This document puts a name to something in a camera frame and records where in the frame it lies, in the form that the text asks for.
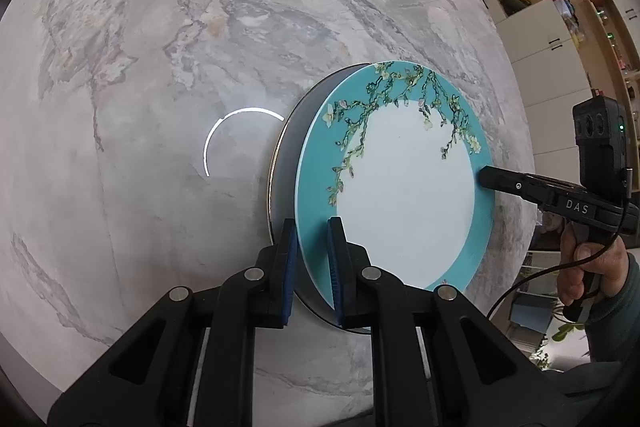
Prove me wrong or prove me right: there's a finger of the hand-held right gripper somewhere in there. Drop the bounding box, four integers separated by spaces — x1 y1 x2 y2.
477 166 576 206

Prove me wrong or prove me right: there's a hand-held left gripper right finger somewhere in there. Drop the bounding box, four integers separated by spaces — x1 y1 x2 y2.
326 217 581 427

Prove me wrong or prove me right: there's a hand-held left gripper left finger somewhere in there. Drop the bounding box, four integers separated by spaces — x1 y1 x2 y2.
47 218 301 427

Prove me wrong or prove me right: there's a teal floral rim plate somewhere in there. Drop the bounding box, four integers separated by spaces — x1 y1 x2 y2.
295 62 493 308

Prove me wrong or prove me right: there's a person's right forearm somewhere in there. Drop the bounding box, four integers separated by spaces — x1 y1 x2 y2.
550 252 640 427

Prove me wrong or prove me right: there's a person's right hand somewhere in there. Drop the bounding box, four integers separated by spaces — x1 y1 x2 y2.
556 229 632 309

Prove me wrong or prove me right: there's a grey gold-rimmed plate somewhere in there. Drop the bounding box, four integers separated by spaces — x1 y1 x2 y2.
267 63 373 334

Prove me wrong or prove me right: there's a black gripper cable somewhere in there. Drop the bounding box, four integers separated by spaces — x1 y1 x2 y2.
487 167 640 323

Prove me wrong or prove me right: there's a beige wall cabinet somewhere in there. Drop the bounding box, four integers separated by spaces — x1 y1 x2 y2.
460 0 640 188

